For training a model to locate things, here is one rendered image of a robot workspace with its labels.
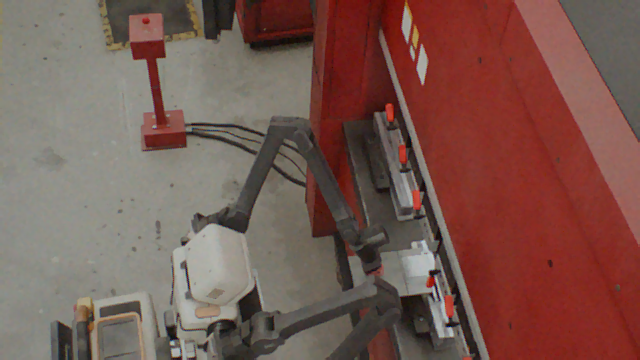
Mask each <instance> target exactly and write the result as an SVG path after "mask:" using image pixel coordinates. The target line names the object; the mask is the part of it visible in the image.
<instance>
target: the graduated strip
mask: <svg viewBox="0 0 640 360"><path fill-rule="evenodd" d="M379 33H380V37H381V41H382V44H384V47H385V50H386V53H387V56H388V59H389V62H390V66H391V69H392V73H393V76H394V79H395V82H396V85H397V88H398V92H399V95H400V98H401V101H402V105H403V108H404V111H405V115H406V118H407V121H409V124H410V127H411V130H412V133H413V137H414V141H415V144H416V147H417V150H418V153H419V156H420V159H421V162H422V166H423V170H424V173H425V176H426V179H427V182H428V185H429V188H430V192H431V195H432V198H434V201H435V205H436V208H437V211H438V215H439V218H440V221H441V224H442V227H443V230H444V233H445V237H446V241H447V244H448V247H449V250H450V253H451V256H452V259H453V262H454V266H455V270H456V273H458V276H459V279H460V282H461V285H462V289H463V292H464V295H465V298H466V301H467V305H468V308H469V311H470V315H471V318H472V321H473V324H474V327H475V330H476V333H477V338H478V341H479V344H481V347H482V350H483V353H484V356H485V359H486V360H490V359H489V356H488V353H487V350H486V347H485V344H484V341H483V338H482V334H480V331H479V328H478V325H477V321H476V318H475V315H474V311H473V308H472V305H471V302H470V299H469V296H468V293H467V290H466V286H465V283H464V280H463V277H462V274H461V270H460V267H459V263H458V260H456V257H455V254H454V251H453V248H452V245H451V242H450V238H449V235H448V232H447V229H446V226H445V223H444V219H443V216H442V212H441V209H440V206H439V203H438V200H437V197H436V194H435V191H434V187H432V184H431V181H430V178H429V175H428V172H427V168H426V165H425V161H424V158H423V155H422V152H421V149H420V146H419V143H418V140H417V136H416V133H415V130H414V127H413V124H412V121H411V117H410V113H409V110H407V107H406V104H405V101H404V98H403V95H402V92H401V88H400V85H399V82H398V79H397V76H396V73H395V70H394V66H393V62H392V59H391V56H390V53H389V50H388V47H387V44H386V41H385V37H384V34H382V31H381V28H380V29H379Z"/></svg>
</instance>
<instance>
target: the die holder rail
mask: <svg viewBox="0 0 640 360"><path fill-rule="evenodd" d="M387 126H389V121H388V120H387V111H382V112H374V118H373V125H372V129H373V132H375V135H376V138H377V143H378V146H379V150H380V153H381V157H382V160H384V165H385V168H386V172H387V175H388V179H389V183H390V186H391V187H390V192H391V196H392V199H393V203H394V207H395V210H396V214H397V218H398V221H409V220H414V219H413V209H414V205H413V198H412V195H411V191H410V187H409V184H407V181H406V177H405V173H399V169H400V168H401V163H400V161H399V153H398V150H397V146H396V143H395V140H394V135H393V130H391V131H388V130H387Z"/></svg>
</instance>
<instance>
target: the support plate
mask: <svg viewBox="0 0 640 360"><path fill-rule="evenodd" d="M399 254H400V256H401V257H406V256H416V255H421V252H420V249H411V250H401V251H398V255H399ZM398 255H397V252H396V251H392V252H384V253H380V256H381V261H380V263H384V268H385V269H384V275H380V276H378V275H377V276H378V277H380V278H382V279H384V280H386V281H387V282H389V283H391V284H392V285H394V286H395V287H396V288H397V290H398V293H399V297H404V296H413V295H421V294H429V293H431V292H433V291H431V287H429V288H427V287H426V286H425V284H426V280H427V276H419V277H410V278H405V282H406V283H409V284H406V286H407V290H409V294H410V295H409V294H407V291H406V286H405V282H404V279H403V275H402V271H401V268H400V263H399V259H398ZM348 261H349V266H350V271H351V275H352V280H353V284H354V287H355V286H357V285H360V284H362V283H363V282H364V281H367V280H368V276H370V275H366V274H365V273H364V272H363V268H362V263H361V259H360V258H359V257H357V256H348Z"/></svg>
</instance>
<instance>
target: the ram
mask: <svg viewBox="0 0 640 360"><path fill-rule="evenodd" d="M405 1H406V3H408V6H409V8H410V11H411V14H412V23H411V29H410V34H409V41H407V43H406V39H405V36H404V33H403V30H402V21H403V14H404V7H405ZM415 25H416V28H417V31H418V33H419V36H418V42H417V48H416V49H415V47H414V44H413V41H412V39H413V34H414V28H415ZM380 28H381V31H382V34H384V37H385V41H386V44H387V47H388V50H389V53H390V56H391V59H392V62H393V66H394V70H395V73H396V76H397V79H398V82H399V85H400V88H401V92H402V95H403V98H404V101H405V104H406V107H407V110H409V113H410V117H411V121H412V124H413V127H414V130H415V133H416V136H417V140H418V143H419V146H420V149H421V152H422V155H423V158H424V161H425V165H426V168H427V172H428V175H429V178H430V181H431V184H432V187H434V191H435V194H436V197H437V200H438V203H439V206H440V209H441V212H442V216H443V219H444V223H445V226H446V229H447V232H448V235H449V238H450V242H451V245H452V248H453V251H454V254H455V257H456V260H458V263H459V267H460V270H461V274H462V277H463V280H464V283H465V286H466V290H467V293H468V296H469V299H470V302H471V305H472V308H473V311H474V315H475V318H476V321H477V325H478V328H479V331H480V334H482V338H483V341H484V344H485V347H486V350H487V353H488V356H489V359H490V360H640V348H639V346H638V344H637V342H636V340H635V338H634V335H633V332H632V330H631V328H630V326H629V324H628V322H627V319H626V317H625V315H623V313H622V311H621V308H620V305H619V303H618V301H617V299H616V297H615V295H614V293H613V290H612V288H611V285H610V283H609V281H608V279H607V276H606V274H605V272H604V270H603V268H602V266H600V263H599V260H598V258H597V256H596V254H595V252H594V250H593V247H592V245H591V243H590V241H589V239H588V236H587V233H586V231H585V229H584V227H583V225H582V223H581V221H580V218H579V216H577V213H576V211H575V209H574V207H573V204H572V202H571V200H570V198H569V196H568V194H567V192H566V188H565V186H564V184H563V182H562V180H561V178H560V175H559V173H558V171H557V169H556V167H555V165H553V161H552V159H551V157H550V155H549V153H548V151H547V149H546V146H545V144H544V142H543V139H542V137H541V135H540V132H539V130H538V128H537V126H536V124H535V122H534V120H533V117H532V114H531V112H529V110H528V108H527V106H526V103H525V101H524V99H523V97H522V95H521V93H520V91H519V87H518V85H517V83H516V81H515V79H514V77H513V74H512V72H511V70H510V68H509V65H508V63H507V60H505V58H504V56H503V54H502V52H501V50H500V48H499V46H498V44H497V42H496V38H495V36H494V34H493V32H492V30H491V27H490V25H489V23H488V21H487V19H486V15H485V13H484V11H483V9H482V7H480V5H479V2H478V0H384V7H382V16H381V23H380ZM378 38H379V42H380V45H381V48H382V51H384V54H385V57H386V60H387V65H388V68H389V71H390V74H391V77H392V80H393V83H394V86H395V91H396V94H397V97H398V100H399V103H400V106H401V109H402V112H403V117H404V120H405V123H406V126H407V129H409V132H410V135H411V138H412V143H413V146H414V149H415V152H416V155H417V158H418V161H419V165H420V169H421V172H422V175H423V178H424V181H425V184H426V187H427V191H428V195H429V198H430V201H431V204H432V207H434V210H435V213H436V217H437V221H438V224H439V227H440V230H441V233H442V236H443V240H444V243H445V247H446V250H447V253H448V256H449V259H450V262H451V266H452V269H453V273H454V276H455V279H456V282H458V285H459V289H460V292H461V295H462V299H463V302H464V305H465V308H466V311H467V315H468V318H469V321H470V325H471V328H472V331H473V334H474V338H475V341H476V344H477V347H478V351H479V354H481V357H482V360H486V359H485V356H484V353H483V350H482V347H481V344H479V341H478V338H477V333H476V330H475V327H474V324H473V321H472V318H471V315H470V311H469V308H468V305H467V301H466V298H465V295H464V292H463V289H462V285H461V282H460V279H459V276H458V273H456V270H455V266H454V262H453V259H452V256H451V253H450V250H449V247H448V244H447V241H446V237H445V233H444V230H443V227H442V224H441V221H440V218H439V215H438V211H437V208H436V205H435V201H434V198H432V195H431V192H430V188H429V185H428V182H427V179H426V176H425V173H424V170H423V166H422V162H421V159H420V156H419V153H418V150H417V147H416V144H415V141H414V137H413V133H412V130H411V127H410V124H409V121H407V118H406V115H405V111H404V108H403V105H402V101H401V98H400V95H399V92H398V88H397V85H396V82H395V79H394V76H393V73H392V69H391V66H390V62H389V59H388V56H387V53H386V50H385V47H384V44H382V41H381V37H380V33H379V37H378ZM421 43H422V45H423V48H424V51H425V53H426V56H427V59H428V63H427V69H426V74H425V79H424V84H423V85H422V83H421V80H420V77H419V74H418V71H417V64H418V59H419V54H420V48H421ZM412 45H413V48H414V51H415V58H414V59H413V57H412V54H411V46H412Z"/></svg>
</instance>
